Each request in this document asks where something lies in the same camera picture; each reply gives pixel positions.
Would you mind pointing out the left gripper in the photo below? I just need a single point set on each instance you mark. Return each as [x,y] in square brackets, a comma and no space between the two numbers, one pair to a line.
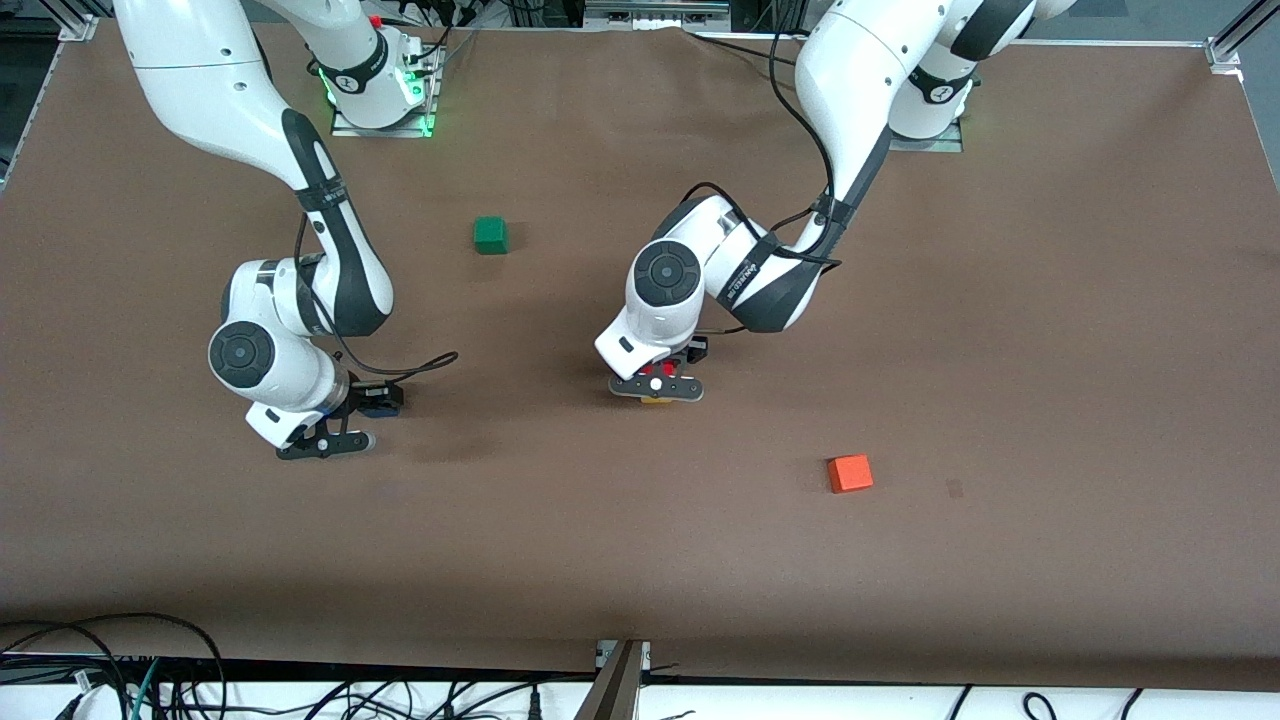
[697,349]

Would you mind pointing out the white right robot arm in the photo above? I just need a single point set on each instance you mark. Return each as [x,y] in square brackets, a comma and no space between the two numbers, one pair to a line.
[200,80]

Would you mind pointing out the green wooden cube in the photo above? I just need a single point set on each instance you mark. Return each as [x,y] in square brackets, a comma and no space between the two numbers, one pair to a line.
[490,235]

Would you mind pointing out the aluminium profile post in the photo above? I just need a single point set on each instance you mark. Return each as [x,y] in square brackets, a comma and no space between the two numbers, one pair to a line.
[620,685]

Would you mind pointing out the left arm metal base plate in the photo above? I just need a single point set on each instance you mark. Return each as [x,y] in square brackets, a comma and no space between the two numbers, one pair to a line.
[950,140]

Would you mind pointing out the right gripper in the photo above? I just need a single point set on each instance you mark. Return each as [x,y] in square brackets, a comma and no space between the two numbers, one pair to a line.
[366,397]

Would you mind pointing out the aluminium corner bracket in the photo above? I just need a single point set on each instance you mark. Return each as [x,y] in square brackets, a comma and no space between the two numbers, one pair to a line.
[78,28]
[1225,52]

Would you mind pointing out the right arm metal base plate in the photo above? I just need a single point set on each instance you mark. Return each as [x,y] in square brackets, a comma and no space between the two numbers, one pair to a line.
[425,100]

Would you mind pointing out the orange wooden cube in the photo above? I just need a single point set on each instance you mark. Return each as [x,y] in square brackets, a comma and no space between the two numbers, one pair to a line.
[850,473]

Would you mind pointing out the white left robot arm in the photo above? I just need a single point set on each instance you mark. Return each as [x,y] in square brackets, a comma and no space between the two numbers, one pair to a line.
[860,70]

